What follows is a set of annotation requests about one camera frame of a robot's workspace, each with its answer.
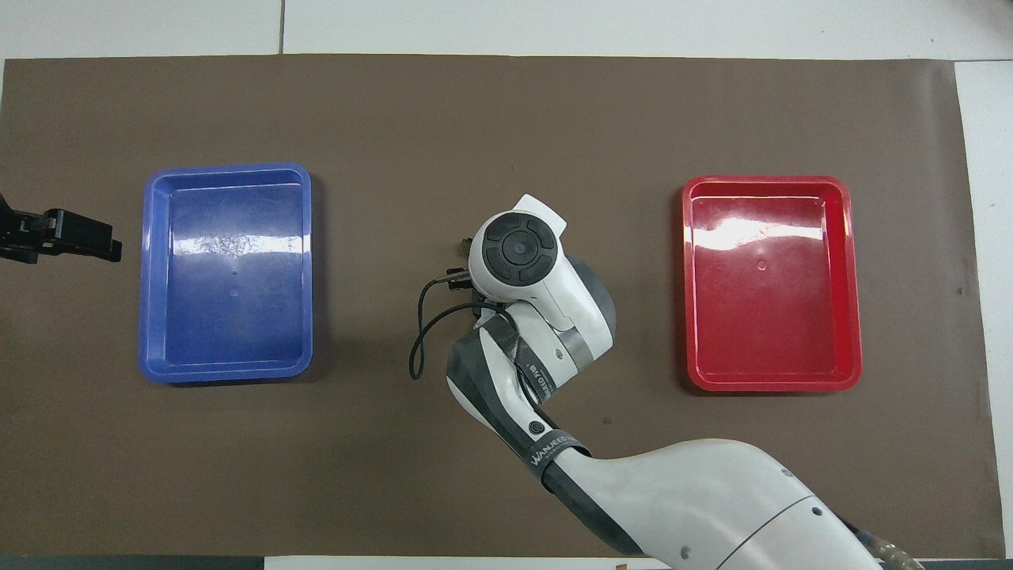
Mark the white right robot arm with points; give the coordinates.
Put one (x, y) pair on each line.
(681, 491)

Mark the brown table mat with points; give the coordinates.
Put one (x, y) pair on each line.
(396, 475)

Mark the red plastic tray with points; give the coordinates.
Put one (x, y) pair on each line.
(768, 317)

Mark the blue plastic tray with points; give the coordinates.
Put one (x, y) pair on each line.
(237, 317)

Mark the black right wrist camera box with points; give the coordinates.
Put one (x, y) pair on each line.
(459, 279)

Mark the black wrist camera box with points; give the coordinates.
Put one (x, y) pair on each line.
(459, 279)
(79, 236)

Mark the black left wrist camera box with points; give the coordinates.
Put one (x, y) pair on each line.
(79, 236)

